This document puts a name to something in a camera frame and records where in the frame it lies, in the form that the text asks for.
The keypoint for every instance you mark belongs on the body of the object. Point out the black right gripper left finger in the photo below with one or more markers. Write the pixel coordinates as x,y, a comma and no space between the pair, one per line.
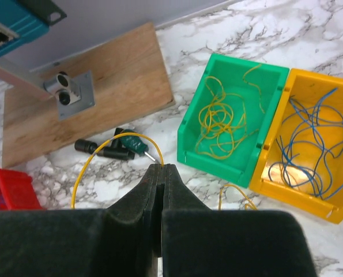
113,241

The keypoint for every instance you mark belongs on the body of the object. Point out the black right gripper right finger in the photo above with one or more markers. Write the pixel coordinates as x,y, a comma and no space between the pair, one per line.
199,241

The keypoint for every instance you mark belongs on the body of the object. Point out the red plastic bin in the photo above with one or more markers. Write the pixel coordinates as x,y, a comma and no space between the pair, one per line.
16,191

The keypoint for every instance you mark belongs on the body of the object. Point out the small black cylinder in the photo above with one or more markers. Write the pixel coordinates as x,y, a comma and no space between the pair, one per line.
85,146

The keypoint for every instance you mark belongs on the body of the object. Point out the green plastic bin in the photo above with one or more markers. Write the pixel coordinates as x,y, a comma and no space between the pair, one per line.
226,124

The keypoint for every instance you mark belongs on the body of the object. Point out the yellow plastic bin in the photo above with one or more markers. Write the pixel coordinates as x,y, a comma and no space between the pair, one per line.
301,161

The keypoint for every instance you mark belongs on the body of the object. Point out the wooden board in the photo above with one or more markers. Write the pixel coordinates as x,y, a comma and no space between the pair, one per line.
119,81

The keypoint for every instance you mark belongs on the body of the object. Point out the black cylindrical tool handle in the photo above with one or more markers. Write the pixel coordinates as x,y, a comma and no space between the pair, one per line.
116,151

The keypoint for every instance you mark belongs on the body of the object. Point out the green handled screwdriver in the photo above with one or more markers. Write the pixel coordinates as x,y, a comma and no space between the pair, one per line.
136,145

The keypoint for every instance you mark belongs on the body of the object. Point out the grey metal bracket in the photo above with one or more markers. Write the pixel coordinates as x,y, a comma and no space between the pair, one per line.
73,95

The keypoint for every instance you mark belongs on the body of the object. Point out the blue network switch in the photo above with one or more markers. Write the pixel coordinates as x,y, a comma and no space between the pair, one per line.
22,22

